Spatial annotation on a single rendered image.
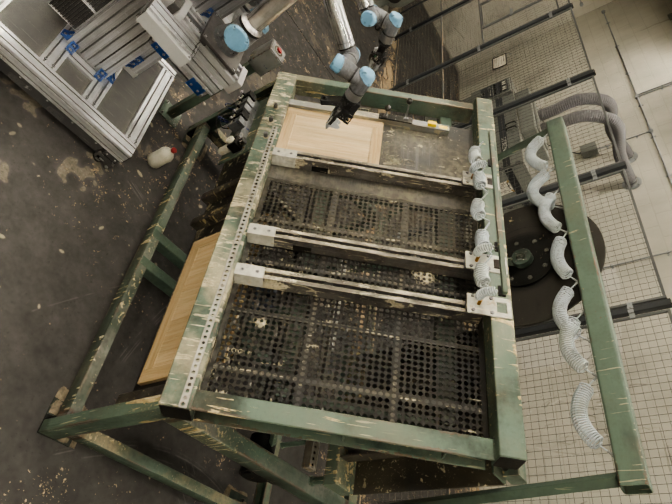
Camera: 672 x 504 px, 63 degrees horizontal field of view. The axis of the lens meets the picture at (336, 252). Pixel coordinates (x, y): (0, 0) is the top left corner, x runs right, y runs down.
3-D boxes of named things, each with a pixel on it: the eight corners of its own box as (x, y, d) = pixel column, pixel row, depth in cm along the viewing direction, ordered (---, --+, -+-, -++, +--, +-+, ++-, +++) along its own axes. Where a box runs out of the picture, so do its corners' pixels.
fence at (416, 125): (289, 104, 323) (290, 98, 320) (447, 130, 323) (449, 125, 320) (288, 109, 320) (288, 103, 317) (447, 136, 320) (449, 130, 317)
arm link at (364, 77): (363, 61, 234) (379, 73, 236) (350, 80, 242) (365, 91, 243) (358, 69, 229) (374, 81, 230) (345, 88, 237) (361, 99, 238)
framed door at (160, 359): (196, 244, 315) (193, 241, 314) (269, 215, 288) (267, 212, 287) (140, 386, 257) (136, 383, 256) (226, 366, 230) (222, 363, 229)
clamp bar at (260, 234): (251, 229, 257) (250, 193, 239) (498, 271, 257) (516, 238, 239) (246, 245, 251) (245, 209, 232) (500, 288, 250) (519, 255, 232)
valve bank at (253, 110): (224, 94, 324) (255, 77, 312) (240, 112, 332) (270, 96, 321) (200, 147, 292) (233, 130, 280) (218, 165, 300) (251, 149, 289)
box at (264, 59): (251, 51, 328) (274, 37, 319) (263, 67, 335) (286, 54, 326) (246, 61, 320) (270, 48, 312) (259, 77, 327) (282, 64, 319)
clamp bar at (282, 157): (274, 154, 293) (275, 118, 275) (492, 191, 293) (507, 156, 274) (270, 166, 287) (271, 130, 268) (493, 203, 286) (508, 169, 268)
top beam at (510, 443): (470, 110, 340) (475, 96, 332) (486, 112, 340) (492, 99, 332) (490, 466, 197) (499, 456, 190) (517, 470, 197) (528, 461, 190)
